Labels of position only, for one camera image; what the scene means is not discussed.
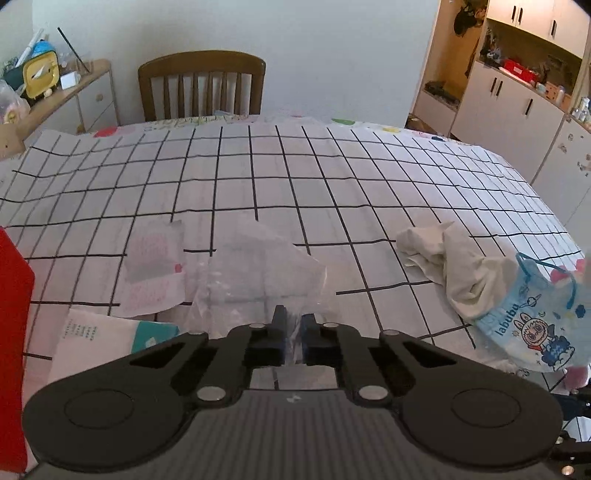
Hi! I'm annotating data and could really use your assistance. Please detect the brown wooden chair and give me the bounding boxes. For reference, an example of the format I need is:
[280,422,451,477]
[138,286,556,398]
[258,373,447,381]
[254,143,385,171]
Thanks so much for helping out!
[137,50,267,123]

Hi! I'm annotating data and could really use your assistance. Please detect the blue labubu bag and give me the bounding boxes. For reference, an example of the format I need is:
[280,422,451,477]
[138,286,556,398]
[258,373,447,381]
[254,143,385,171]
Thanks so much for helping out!
[475,251,591,374]

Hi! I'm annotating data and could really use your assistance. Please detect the white tube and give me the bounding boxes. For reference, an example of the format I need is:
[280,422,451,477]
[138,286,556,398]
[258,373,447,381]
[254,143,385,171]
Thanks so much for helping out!
[16,28,44,65]

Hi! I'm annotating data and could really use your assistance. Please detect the black item on bench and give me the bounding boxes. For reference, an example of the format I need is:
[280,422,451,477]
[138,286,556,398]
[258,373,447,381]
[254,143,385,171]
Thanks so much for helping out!
[425,80,462,102]

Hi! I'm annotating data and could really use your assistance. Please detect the white illustrated book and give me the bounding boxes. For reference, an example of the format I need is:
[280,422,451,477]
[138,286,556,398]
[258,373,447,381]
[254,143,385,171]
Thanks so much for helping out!
[46,308,181,384]

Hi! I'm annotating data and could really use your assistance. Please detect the thin black stick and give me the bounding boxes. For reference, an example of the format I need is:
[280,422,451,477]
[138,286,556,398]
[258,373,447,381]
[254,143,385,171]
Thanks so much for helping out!
[58,27,90,75]

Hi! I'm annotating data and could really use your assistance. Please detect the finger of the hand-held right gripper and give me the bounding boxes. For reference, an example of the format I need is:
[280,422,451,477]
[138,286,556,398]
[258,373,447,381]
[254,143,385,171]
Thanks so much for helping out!
[554,434,591,480]

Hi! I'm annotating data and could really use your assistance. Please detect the white pink plush toy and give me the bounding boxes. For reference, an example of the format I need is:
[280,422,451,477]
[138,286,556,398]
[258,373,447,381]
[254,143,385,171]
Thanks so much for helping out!
[549,258,591,391]

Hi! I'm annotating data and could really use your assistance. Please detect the yellow tissue box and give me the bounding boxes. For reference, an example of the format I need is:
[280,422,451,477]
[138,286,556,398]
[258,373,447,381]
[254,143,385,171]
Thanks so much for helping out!
[23,50,60,100]

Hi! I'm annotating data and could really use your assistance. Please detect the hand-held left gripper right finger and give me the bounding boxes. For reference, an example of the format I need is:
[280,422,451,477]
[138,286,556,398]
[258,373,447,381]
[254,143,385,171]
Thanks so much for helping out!
[300,314,462,407]

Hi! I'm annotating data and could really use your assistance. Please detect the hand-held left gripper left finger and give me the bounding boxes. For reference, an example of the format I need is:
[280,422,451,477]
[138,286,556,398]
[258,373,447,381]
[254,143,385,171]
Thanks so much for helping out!
[129,305,289,407]

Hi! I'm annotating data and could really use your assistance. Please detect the black checked white tablecloth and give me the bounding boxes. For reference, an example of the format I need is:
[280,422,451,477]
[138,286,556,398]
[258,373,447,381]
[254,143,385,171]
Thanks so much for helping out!
[0,124,585,384]

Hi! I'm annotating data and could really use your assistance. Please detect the white cloth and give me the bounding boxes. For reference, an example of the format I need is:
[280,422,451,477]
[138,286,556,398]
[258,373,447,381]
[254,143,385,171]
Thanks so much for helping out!
[396,222,520,321]

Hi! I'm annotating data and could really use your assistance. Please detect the red storage box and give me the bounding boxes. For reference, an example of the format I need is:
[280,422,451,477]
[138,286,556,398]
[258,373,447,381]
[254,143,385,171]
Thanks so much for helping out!
[503,58,539,81]

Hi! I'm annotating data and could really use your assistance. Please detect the wooden top side cabinet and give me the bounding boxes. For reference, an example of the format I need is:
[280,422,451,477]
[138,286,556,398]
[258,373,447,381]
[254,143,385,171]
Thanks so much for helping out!
[18,59,118,139]

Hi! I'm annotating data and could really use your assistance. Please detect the plastic bag with pink items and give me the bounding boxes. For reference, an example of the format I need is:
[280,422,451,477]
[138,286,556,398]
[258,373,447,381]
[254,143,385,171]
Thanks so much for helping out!
[0,80,31,125]

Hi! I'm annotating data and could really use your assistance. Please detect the white wall cabinet unit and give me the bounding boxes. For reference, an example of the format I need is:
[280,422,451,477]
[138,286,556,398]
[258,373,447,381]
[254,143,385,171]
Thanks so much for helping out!
[406,0,591,232]

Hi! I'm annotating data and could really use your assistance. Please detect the clear plastic bag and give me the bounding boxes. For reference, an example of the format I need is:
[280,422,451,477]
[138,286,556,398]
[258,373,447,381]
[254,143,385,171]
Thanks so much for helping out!
[187,217,331,393]

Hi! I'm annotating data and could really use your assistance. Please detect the red tin box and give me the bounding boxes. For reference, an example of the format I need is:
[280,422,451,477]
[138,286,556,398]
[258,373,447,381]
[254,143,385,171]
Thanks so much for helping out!
[0,227,35,474]

